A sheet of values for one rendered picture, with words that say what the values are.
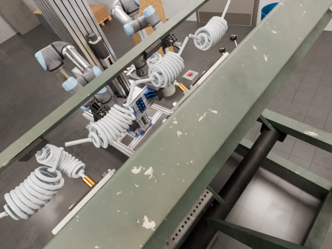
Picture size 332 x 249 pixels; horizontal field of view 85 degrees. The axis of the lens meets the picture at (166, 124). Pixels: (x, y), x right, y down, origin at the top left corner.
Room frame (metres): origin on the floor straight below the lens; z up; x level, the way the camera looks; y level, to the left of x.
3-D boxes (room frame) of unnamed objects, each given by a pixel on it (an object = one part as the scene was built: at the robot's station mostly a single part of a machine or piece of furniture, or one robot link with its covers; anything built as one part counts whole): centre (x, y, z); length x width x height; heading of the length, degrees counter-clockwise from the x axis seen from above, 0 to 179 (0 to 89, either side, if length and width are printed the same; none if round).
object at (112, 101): (1.35, 0.40, 1.09); 0.15 x 0.15 x 0.10
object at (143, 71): (1.63, 0.00, 1.09); 0.15 x 0.15 x 0.10
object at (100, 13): (6.80, 0.84, 0.20); 1.12 x 0.75 x 0.40; 35
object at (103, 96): (1.35, 0.41, 1.20); 0.13 x 0.12 x 0.14; 112
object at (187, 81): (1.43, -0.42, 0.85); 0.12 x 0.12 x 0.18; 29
